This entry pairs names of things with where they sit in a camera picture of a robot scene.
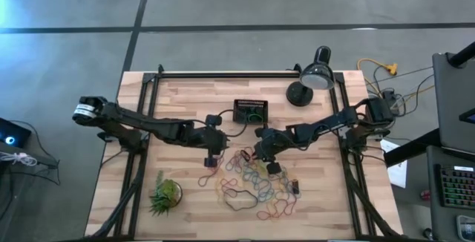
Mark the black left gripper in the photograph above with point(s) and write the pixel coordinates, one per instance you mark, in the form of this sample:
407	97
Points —
211	140

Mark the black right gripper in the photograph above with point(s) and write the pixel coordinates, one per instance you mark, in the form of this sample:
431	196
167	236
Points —
274	143

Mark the dark purple rubber band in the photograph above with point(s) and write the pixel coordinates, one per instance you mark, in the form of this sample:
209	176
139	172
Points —
213	169

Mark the green rubber band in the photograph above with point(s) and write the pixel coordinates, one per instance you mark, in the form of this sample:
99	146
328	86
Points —
248	118

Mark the long wide black rubber band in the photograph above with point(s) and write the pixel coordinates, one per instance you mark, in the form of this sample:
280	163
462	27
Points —
257	200

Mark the short wide black rubber band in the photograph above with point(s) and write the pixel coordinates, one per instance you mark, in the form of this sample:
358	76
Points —
295	187

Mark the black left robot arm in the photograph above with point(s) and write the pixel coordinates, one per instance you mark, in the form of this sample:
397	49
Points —
148	125

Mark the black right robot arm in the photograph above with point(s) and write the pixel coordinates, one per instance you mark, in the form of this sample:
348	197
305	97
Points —
334	123

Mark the red rubber band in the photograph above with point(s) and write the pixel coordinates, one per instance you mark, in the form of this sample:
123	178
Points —
222	186
260	216
291	206
246	151
237	182

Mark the black slotted plastic bin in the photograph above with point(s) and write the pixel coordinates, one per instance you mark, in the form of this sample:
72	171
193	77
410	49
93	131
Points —
237	112

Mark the yellow rubber band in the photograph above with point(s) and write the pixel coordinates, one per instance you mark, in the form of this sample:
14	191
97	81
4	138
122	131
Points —
217	192
274	202

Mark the potted green succulent plant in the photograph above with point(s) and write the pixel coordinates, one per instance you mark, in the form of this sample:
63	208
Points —
165	193

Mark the black desk lamp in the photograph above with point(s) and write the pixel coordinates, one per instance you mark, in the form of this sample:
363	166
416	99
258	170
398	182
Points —
317	75

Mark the white paper sheet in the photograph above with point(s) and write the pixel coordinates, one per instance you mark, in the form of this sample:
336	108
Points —
399	173

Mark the black power adapter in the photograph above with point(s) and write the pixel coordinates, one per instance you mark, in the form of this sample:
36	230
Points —
390	97

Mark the black beam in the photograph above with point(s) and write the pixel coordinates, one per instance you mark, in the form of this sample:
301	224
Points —
412	147

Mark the small red object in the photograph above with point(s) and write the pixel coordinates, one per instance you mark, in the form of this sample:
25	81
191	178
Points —
425	195

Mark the grey desk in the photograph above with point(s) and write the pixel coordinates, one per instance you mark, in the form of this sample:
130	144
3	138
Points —
434	216

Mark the grey side table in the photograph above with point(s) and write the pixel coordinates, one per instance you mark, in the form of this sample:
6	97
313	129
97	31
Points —
452	104

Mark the backlit black keyboard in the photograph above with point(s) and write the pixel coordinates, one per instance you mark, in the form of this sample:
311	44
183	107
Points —
458	188

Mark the dark tablet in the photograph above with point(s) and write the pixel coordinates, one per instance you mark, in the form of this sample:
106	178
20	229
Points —
469	116

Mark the white device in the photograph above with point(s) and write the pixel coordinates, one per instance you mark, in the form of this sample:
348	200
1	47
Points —
467	223

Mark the black aluminium table frame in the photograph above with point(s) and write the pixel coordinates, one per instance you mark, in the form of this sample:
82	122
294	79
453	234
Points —
222	75

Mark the black post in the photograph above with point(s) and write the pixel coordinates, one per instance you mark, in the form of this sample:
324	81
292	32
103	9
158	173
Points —
462	56

